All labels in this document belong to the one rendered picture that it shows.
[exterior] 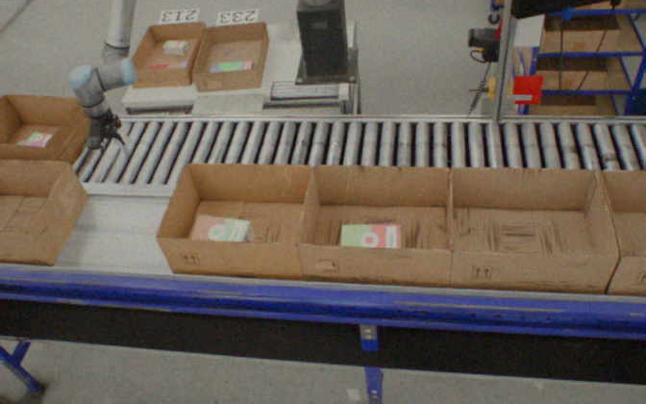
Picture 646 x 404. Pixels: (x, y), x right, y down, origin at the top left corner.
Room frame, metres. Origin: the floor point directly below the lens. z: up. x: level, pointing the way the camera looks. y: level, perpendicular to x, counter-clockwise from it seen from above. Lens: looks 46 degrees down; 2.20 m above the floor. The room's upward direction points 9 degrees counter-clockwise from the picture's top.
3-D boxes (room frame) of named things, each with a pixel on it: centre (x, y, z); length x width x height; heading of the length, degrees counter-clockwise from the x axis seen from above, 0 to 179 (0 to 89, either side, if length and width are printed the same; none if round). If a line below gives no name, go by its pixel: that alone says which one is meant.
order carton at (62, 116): (1.88, 1.11, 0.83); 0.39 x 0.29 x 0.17; 70
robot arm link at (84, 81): (1.73, 0.74, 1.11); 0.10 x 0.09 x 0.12; 104
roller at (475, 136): (1.39, -0.56, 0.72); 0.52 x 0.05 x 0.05; 165
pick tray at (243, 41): (2.26, 0.29, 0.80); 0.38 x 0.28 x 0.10; 171
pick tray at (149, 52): (2.37, 0.59, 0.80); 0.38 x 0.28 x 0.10; 169
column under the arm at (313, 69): (2.13, -0.12, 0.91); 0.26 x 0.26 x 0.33; 78
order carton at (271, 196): (1.12, 0.23, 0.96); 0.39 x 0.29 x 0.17; 75
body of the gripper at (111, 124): (1.74, 0.75, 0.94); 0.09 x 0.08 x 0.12; 165
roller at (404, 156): (1.45, -0.31, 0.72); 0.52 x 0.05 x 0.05; 165
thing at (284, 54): (2.30, 0.25, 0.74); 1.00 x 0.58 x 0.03; 78
